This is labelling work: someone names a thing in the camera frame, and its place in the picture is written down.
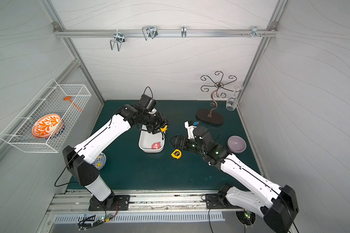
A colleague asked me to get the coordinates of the yellow tape measure black label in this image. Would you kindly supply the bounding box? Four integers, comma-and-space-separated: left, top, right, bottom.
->
171, 149, 182, 159

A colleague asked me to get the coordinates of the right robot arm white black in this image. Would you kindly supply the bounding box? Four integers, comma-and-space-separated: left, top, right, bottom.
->
170, 126, 299, 233

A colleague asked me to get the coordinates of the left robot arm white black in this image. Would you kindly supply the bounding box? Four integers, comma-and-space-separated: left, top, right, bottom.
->
62, 104, 169, 202

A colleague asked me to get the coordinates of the white plastic storage box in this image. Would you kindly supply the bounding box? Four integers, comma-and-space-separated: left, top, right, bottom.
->
139, 125, 165, 153

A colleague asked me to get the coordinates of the pink tape measure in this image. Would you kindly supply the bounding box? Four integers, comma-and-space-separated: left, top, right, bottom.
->
152, 142, 161, 150

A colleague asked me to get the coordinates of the copper hook stand dark base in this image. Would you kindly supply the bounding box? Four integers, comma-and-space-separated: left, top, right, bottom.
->
196, 71, 237, 125

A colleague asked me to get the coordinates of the lavender ceramic bowl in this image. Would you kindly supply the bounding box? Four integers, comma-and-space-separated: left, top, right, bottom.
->
227, 136, 247, 153

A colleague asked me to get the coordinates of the clear wine glass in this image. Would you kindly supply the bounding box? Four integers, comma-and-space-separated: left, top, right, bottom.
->
226, 85, 244, 111

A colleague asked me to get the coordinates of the blue yellow patterned bowl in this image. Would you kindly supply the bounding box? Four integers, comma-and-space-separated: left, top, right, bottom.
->
92, 153, 107, 170

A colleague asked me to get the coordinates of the white perforated vent strip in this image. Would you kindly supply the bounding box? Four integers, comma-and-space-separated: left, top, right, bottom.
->
52, 211, 225, 224

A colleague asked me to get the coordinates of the metal loop hook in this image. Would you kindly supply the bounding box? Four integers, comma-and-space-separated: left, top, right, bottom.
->
142, 26, 158, 41

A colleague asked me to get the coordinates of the metal double hook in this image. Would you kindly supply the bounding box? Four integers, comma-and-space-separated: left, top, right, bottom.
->
110, 31, 125, 51

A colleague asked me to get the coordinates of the small metal hook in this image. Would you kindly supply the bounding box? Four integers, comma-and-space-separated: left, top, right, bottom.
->
181, 26, 187, 38

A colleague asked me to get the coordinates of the orange white patterned plate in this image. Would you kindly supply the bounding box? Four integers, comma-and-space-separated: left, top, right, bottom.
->
32, 114, 64, 138

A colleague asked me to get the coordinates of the metal hook right end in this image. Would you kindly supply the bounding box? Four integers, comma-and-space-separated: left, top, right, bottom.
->
241, 26, 266, 38

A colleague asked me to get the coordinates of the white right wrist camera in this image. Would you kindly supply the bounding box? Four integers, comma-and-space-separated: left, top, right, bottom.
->
184, 120, 199, 139

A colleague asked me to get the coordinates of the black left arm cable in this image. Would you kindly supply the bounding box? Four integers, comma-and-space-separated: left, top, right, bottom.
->
54, 151, 82, 187

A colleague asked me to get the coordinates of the white wire wall basket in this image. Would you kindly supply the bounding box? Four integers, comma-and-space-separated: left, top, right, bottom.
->
0, 79, 91, 153

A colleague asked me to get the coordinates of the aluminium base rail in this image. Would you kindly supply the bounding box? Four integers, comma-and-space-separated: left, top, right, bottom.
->
45, 190, 246, 215

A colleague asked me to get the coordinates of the wired circuit board with leds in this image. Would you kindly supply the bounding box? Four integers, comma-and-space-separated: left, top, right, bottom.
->
76, 201, 119, 230

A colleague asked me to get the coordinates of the aluminium top rail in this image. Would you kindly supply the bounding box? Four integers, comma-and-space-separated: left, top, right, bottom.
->
54, 28, 279, 39

